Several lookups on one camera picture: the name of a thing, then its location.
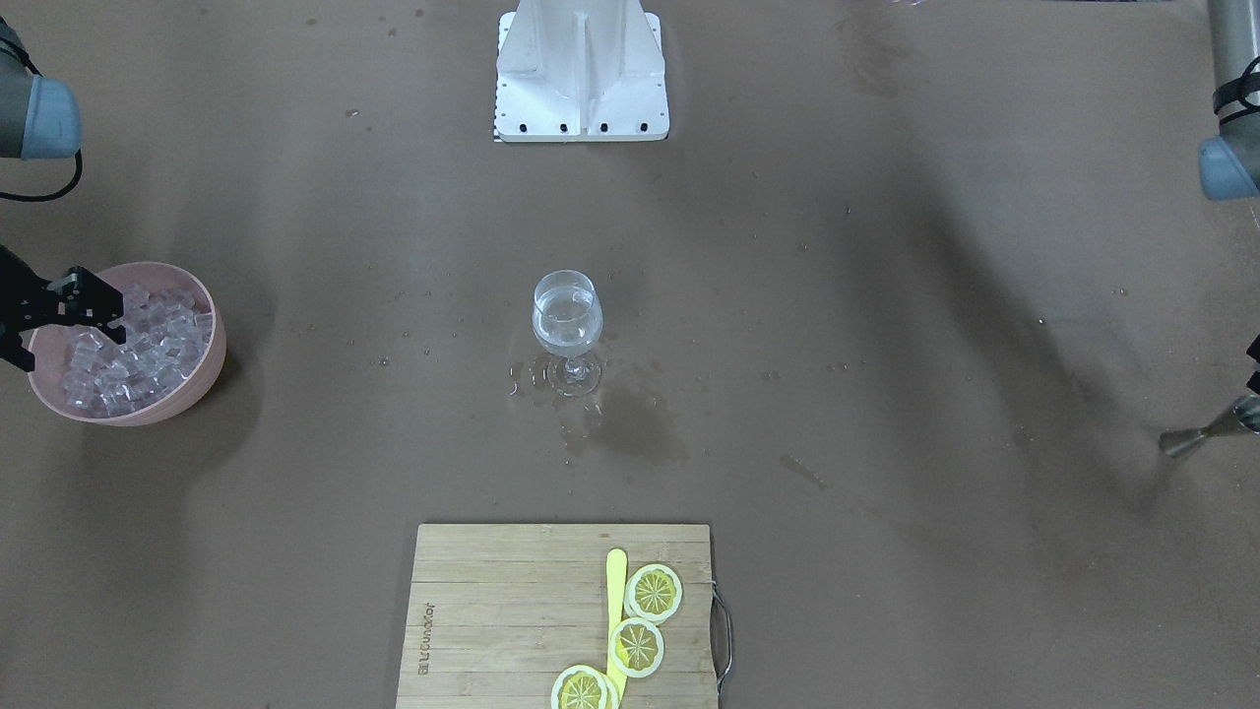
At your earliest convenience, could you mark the middle lemon slice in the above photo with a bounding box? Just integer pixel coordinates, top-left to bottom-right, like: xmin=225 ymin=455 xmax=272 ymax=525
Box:
xmin=607 ymin=616 xmax=665 ymax=678

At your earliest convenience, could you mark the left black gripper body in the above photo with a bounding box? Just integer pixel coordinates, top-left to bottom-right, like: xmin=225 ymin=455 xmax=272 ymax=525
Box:
xmin=1246 ymin=335 xmax=1260 ymax=395

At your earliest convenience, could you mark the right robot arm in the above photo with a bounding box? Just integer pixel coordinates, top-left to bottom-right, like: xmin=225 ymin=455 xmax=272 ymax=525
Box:
xmin=1 ymin=21 xmax=126 ymax=373

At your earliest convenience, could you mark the lemon slice near handle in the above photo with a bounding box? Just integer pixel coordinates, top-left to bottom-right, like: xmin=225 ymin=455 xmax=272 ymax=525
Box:
xmin=624 ymin=562 xmax=684 ymax=625

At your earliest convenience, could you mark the clear wine glass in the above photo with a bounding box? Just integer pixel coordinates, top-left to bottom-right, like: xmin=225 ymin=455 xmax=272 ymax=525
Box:
xmin=532 ymin=269 xmax=604 ymax=398

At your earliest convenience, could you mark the clear ice cube pile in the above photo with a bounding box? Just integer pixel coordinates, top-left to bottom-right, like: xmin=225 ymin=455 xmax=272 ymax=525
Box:
xmin=60 ymin=283 xmax=215 ymax=419

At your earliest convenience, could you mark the bamboo cutting board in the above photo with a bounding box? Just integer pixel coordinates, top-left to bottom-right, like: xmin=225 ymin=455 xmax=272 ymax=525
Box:
xmin=396 ymin=523 xmax=736 ymax=708

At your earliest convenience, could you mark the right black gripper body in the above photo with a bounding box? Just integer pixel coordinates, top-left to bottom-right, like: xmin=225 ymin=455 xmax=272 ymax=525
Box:
xmin=1 ymin=246 xmax=62 ymax=372

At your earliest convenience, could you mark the yellow plastic knife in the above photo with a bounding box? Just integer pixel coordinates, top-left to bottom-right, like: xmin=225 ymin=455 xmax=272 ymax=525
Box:
xmin=604 ymin=548 xmax=627 ymax=706

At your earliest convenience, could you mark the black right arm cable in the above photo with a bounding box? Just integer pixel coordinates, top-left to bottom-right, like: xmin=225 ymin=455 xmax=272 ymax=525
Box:
xmin=0 ymin=149 xmax=84 ymax=204

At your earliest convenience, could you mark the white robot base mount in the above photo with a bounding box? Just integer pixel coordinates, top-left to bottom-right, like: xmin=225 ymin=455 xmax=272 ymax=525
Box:
xmin=491 ymin=1 xmax=670 ymax=144

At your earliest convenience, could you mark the pink bowl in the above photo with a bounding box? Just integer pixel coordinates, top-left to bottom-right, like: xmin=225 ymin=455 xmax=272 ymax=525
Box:
xmin=26 ymin=262 xmax=226 ymax=426

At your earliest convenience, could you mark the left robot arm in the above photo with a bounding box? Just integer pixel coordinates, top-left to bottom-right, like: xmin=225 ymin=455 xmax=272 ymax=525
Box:
xmin=1198 ymin=1 xmax=1259 ymax=201

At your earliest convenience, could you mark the far lemon slice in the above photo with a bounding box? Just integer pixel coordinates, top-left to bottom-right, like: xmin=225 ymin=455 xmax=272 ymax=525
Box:
xmin=549 ymin=665 xmax=620 ymax=709

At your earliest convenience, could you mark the steel jigger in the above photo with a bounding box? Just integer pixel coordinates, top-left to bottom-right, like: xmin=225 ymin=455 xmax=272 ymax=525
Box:
xmin=1158 ymin=395 xmax=1259 ymax=458

